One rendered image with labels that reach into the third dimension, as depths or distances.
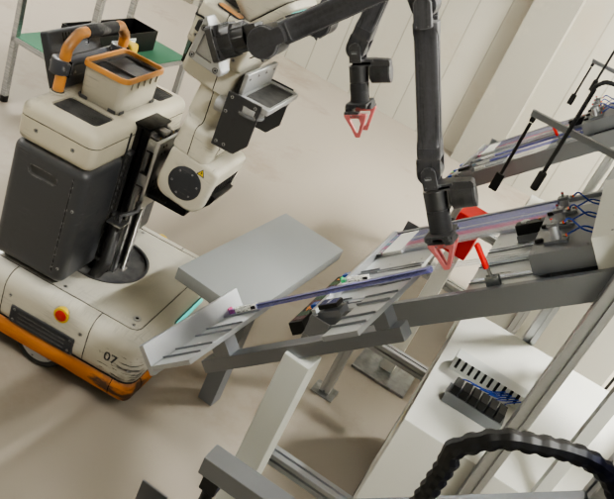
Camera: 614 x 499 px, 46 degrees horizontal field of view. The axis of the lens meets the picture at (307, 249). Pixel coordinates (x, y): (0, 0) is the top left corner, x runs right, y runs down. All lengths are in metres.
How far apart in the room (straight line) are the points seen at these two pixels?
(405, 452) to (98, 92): 1.30
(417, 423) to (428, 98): 0.77
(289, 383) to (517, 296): 0.52
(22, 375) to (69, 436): 0.27
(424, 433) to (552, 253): 0.54
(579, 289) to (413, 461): 0.61
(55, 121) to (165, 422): 0.98
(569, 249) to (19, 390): 1.62
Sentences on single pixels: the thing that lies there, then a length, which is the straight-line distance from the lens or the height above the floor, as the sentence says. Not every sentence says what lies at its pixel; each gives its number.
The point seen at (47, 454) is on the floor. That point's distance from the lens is 2.24.
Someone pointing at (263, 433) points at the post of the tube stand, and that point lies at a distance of 1.58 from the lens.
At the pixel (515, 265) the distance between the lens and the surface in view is 1.77.
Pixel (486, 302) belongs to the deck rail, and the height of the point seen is 1.00.
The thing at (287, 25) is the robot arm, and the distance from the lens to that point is 1.77.
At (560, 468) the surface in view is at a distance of 1.81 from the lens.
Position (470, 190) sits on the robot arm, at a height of 1.14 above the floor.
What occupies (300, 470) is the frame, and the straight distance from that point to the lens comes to 1.99.
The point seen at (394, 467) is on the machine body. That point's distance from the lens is 1.91.
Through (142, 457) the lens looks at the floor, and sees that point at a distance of 2.29.
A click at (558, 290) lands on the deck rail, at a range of 1.59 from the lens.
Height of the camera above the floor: 1.69
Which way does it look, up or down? 28 degrees down
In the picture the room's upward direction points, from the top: 25 degrees clockwise
